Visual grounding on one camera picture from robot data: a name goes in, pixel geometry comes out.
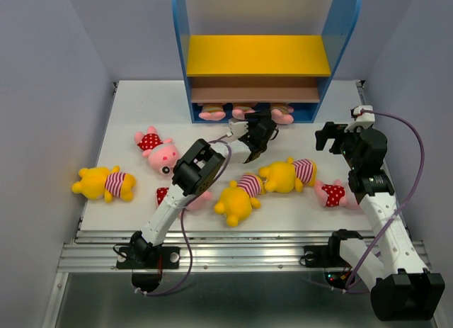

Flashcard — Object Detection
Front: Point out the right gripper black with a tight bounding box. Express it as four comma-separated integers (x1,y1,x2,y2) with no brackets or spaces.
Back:
315,121,366,170

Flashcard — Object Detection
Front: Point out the pink plush striped body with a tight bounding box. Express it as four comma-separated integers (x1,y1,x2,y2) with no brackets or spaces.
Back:
231,103,256,120

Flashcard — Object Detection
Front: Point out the pink frog plush striped shirt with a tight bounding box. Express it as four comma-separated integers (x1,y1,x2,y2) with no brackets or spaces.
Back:
198,103,226,121

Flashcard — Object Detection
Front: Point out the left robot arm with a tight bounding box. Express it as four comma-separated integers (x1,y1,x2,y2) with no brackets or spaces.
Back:
117,110,278,269

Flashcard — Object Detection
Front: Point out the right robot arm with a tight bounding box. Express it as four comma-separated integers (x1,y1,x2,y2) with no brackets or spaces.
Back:
315,122,445,321

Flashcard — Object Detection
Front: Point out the brown lower shelf board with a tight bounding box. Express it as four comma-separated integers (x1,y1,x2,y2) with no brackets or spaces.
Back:
191,87,320,103

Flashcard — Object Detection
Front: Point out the blue wooden toy shelf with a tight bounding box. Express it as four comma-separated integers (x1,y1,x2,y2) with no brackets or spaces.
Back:
172,0,362,123

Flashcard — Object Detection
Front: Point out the yellow bear plush right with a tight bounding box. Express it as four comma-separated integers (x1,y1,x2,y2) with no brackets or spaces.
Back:
258,157,317,193

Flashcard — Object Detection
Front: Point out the yellow bear plush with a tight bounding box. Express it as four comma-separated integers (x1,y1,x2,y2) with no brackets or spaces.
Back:
258,157,317,193
214,173,265,227
71,166,137,203

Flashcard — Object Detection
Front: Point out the pink pig plush right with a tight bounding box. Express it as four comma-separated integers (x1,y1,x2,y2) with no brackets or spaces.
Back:
314,179,360,210

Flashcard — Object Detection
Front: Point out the pink pig plush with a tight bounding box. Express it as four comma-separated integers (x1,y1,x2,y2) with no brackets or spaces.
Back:
314,179,360,210
155,187,212,211

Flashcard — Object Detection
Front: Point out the yellow bear plush centre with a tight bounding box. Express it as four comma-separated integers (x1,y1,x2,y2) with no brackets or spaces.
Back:
214,173,265,227

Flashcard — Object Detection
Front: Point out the pink pig plush centre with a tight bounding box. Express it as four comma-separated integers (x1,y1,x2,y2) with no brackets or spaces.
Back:
155,187,212,211

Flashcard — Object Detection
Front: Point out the pink pig plush dotted dress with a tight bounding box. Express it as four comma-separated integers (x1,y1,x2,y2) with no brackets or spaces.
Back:
134,126,180,176

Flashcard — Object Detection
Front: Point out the yellow bear plush left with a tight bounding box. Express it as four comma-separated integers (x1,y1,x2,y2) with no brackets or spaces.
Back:
71,166,137,203

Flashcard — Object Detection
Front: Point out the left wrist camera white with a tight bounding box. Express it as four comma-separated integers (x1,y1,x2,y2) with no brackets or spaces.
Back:
226,118,248,142

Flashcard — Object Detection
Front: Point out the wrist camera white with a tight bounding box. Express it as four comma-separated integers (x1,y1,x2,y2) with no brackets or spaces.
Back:
226,118,248,142
345,105,375,132

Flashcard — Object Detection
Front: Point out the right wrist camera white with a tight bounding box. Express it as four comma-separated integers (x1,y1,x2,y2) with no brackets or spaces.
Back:
345,105,375,132

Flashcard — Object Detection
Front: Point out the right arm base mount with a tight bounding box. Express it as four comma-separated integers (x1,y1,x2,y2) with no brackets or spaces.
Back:
299,245,355,289

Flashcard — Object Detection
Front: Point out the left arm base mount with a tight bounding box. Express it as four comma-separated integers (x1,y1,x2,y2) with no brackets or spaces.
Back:
113,244,180,295

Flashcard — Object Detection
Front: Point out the aluminium rail frame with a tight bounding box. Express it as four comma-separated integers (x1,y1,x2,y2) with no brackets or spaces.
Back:
44,81,383,327

